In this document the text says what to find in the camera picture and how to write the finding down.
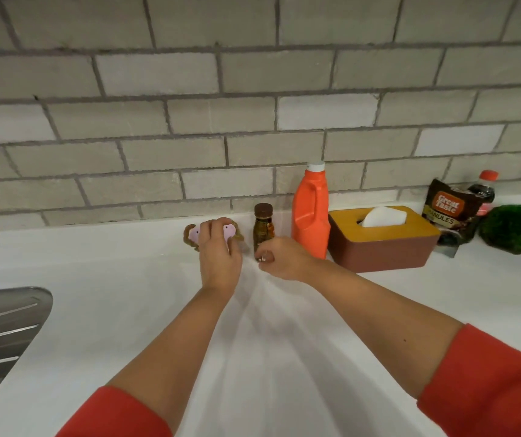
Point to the person's right hand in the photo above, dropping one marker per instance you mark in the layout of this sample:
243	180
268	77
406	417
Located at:
287	261

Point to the person's left hand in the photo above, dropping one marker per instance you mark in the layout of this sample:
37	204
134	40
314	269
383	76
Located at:
219	263

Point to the brown spice jar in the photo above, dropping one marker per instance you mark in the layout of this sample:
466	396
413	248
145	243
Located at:
263	227

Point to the large red plastic bottle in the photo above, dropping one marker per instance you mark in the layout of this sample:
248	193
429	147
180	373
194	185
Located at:
310	213

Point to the brown tissue box yellow lid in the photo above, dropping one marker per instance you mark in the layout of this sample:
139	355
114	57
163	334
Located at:
383	250

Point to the dark and yellow snack packet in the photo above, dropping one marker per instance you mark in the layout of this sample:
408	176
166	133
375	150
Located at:
451	209

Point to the cola bottle with red cap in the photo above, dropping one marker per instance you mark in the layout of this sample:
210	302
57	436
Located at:
485	191

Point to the person's right forearm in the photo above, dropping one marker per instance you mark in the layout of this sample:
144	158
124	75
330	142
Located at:
388	323

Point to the person's left forearm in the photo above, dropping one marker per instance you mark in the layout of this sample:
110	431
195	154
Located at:
169	359

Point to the white countertop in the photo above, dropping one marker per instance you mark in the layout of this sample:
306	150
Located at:
83	277

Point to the red sleeve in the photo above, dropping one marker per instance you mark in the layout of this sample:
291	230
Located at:
488	386
114	414

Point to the grey metal object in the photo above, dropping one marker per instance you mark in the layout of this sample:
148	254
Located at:
1	341

